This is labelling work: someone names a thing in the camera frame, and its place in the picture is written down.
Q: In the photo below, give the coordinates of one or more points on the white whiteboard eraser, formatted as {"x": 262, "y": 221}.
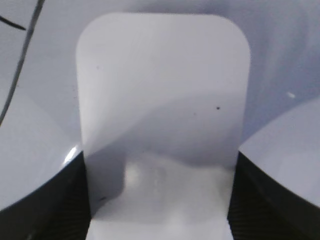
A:
{"x": 162, "y": 100}

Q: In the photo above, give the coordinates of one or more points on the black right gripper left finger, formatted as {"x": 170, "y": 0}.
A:
{"x": 58, "y": 210}

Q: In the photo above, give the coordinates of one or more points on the white framed whiteboard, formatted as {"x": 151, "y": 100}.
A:
{"x": 40, "y": 124}

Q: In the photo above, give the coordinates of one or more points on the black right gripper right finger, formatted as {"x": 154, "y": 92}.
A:
{"x": 262, "y": 209}

